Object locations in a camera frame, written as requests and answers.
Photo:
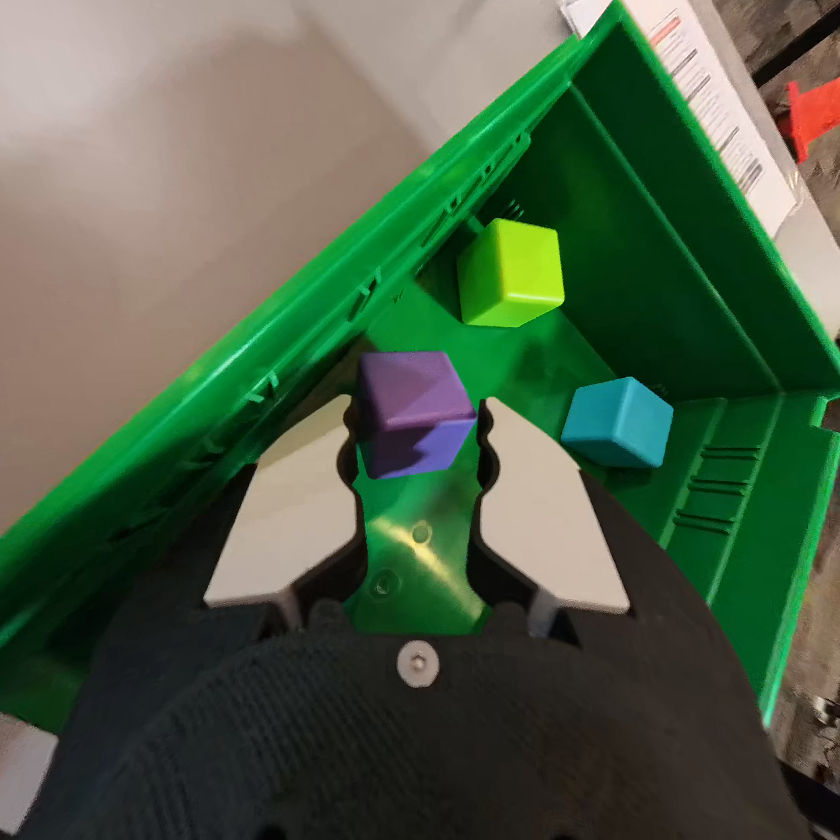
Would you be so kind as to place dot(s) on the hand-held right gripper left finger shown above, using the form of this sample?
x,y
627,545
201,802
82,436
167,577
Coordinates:
x,y
289,518

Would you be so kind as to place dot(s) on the lime green magnetic cube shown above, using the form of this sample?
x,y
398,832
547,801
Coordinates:
x,y
508,275

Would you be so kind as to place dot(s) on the teal magnetic cube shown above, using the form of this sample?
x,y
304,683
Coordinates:
x,y
617,420

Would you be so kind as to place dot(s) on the orange traffic cone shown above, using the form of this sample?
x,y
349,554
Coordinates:
x,y
814,118

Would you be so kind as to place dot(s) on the printed paper sheet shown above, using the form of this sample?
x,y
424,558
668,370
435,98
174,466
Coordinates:
x,y
709,79

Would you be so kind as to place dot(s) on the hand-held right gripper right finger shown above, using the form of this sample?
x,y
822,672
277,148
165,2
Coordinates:
x,y
544,518

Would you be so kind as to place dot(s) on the green plastic bin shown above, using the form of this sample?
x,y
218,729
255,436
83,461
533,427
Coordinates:
x,y
623,197

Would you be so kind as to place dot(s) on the purple magnetic cube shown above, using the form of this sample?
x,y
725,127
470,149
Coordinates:
x,y
407,400

